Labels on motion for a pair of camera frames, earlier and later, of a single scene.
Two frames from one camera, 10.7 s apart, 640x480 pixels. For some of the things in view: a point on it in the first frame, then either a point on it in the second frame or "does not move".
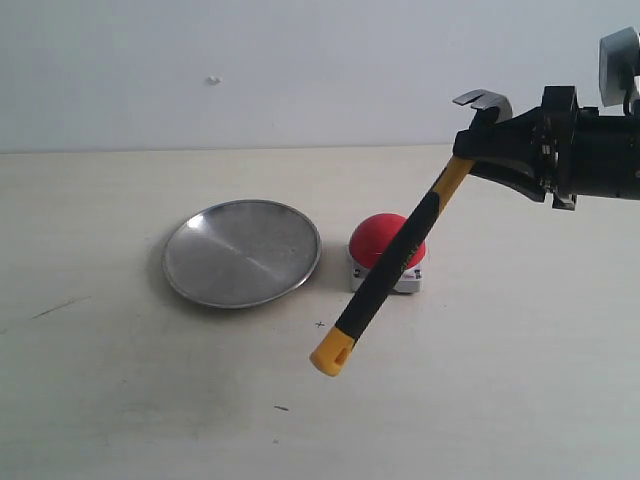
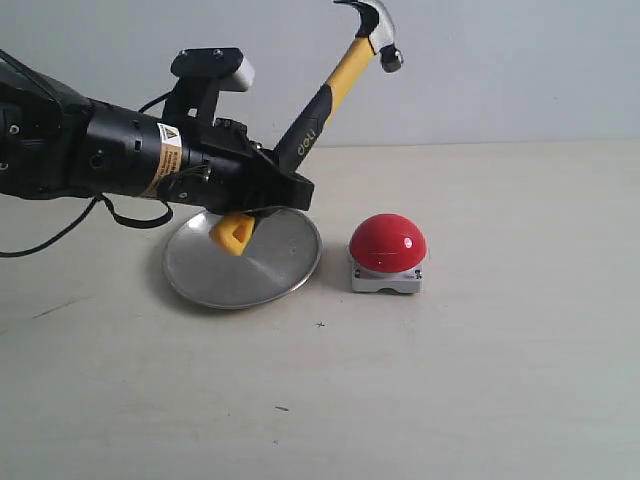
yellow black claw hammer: (331, 356) → (377, 32)
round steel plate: (241, 253) does not move
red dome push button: (369, 240) does not move
